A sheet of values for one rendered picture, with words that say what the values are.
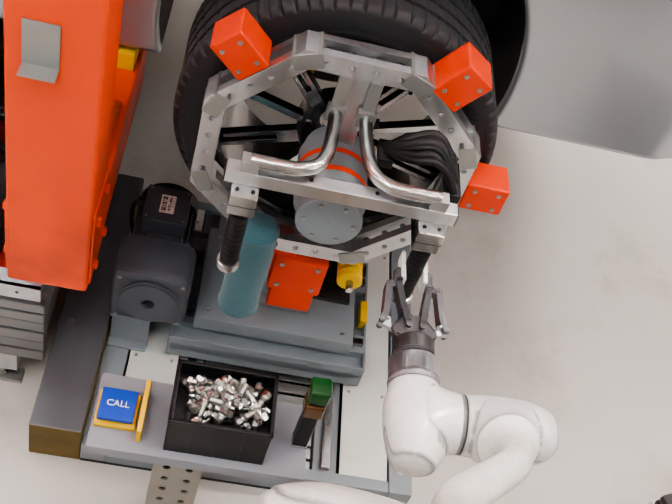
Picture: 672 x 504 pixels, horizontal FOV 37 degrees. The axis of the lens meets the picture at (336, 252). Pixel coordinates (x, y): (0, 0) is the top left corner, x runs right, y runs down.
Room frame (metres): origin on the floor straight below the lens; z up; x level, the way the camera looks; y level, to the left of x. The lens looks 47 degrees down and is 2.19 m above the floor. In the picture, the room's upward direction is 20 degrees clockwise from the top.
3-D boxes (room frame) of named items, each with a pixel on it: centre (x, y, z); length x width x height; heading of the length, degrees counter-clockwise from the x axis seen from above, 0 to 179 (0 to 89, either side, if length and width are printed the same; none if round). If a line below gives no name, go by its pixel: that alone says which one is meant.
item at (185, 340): (1.63, 0.11, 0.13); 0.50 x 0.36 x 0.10; 103
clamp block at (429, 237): (1.30, -0.14, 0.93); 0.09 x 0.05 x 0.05; 13
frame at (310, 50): (1.47, 0.07, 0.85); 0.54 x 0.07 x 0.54; 103
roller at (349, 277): (1.59, -0.03, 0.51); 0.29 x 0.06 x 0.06; 13
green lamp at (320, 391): (1.08, -0.06, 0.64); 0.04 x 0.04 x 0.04; 13
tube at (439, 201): (1.37, -0.05, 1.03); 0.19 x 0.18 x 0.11; 13
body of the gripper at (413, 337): (1.12, -0.18, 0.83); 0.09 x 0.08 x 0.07; 13
